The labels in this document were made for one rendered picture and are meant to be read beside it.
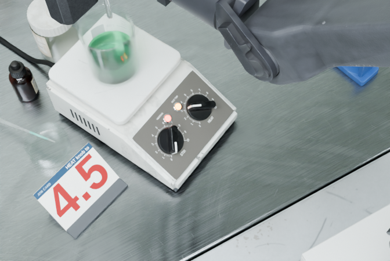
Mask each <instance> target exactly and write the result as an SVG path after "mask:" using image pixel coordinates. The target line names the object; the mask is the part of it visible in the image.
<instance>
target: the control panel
mask: <svg viewBox="0 0 390 261"><path fill-rule="evenodd" d="M194 95H203V96H205V97H206V98H208V100H209V101H211V100H213V101H214V102H215V103H216V106H215V107H214V108H212V110H211V114H210V116H209V117H208V118H207V119H205V120H202V121H197V120H195V119H193V118H191V117H190V115H189V114H188V113H187V109H186V105H187V101H188V100H189V99H190V98H191V97H192V96H194ZM177 103H179V104H180V105H181V109H180V110H177V109H176V108H175V105H176V104H177ZM233 111H234V110H233V109H232V108H231V107H230V106H229V105H228V104H227V103H226V102H225V101H224V100H223V99H222V98H221V97H220V96H219V95H218V94H217V93H216V92H214V91H213V90H212V89H211V88H210V87H209V86H208V85H207V84H206V83H205V82H204V81H203V80H202V79H201V78H200V77H199V76H198V75H197V74H196V73H195V72H194V71H193V70H192V71H191V72H190V73H189V74H188V75H187V77H186V78H185V79H184V80H183V81H182V82H181V83H180V84H179V85H178V87H177V88H176V89H175V90H174V91H173V92H172V93H171V94H170V96H169V97H168V98H167V99H166V100H165V102H163V104H162V105H161V106H160V107H159V108H158V109H157V110H156V112H155V113H154V114H153V115H152V116H151V117H150V118H149V119H148V120H147V122H146V123H145V124H144V125H143V126H142V127H141V128H140V129H139V131H138V132H137V133H136V134H135V135H134V137H133V138H132V139H133V140H134V141H135V142H136V143H137V144H138V145H139V146H140V147H141V148H142V149H144V151H145V152H147V153H148V155H149V156H151V157H152V158H153V159H154V160H155V161H156V162H157V163H158V164H159V165H160V166H162V167H163V168H164V169H165V170H166V171H167V172H168V173H169V174H170V175H171V176H172V177H173V178H174V179H176V180H177V179H178V178H179V177H180V176H181V174H182V173H183V172H184V171H185V170H186V168H187V167H188V166H189V165H190V164H191V163H192V161H193V160H194V159H195V158H196V157H197V155H198V154H199V153H200V151H201V150H202V149H203V148H204V147H205V146H206V144H207V143H208V142H209V141H210V140H211V138H212V137H213V136H214V134H216V133H217V131H218V130H219V129H220V127H221V126H222V125H223V124H224V123H225V121H226V120H227V119H228V118H229V117H230V116H231V114H232V113H233ZM166 115H169V116H170V117H171V120H170V121H169V122H167V121H166V120H165V116H166ZM172 125H175V126H177V127H178V130H179V131H180V133H181V134H182V136H183V140H184V142H183V147H182V149H181V150H180V151H179V152H178V153H176V154H166V153H164V152H163V151H162V150H161V149H160V148H159V146H158V142H157V139H158V135H159V133H160V132H161V131H162V130H163V129H165V128H169V127H170V126H172Z"/></svg>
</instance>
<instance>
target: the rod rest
mask: <svg viewBox="0 0 390 261"><path fill-rule="evenodd" d="M337 68H339V69H340V70H341V71H342V72H343V73H345V74H346V75H347V76H348V77H349V78H351V79H352V80H354V81H355V82H356V83H357V84H358V85H360V86H363V85H365V84H366V83H367V82H368V81H369V80H371V79H372V77H374V76H375V75H376V74H377V73H378V70H379V68H378V67H354V66H339V67H337Z"/></svg>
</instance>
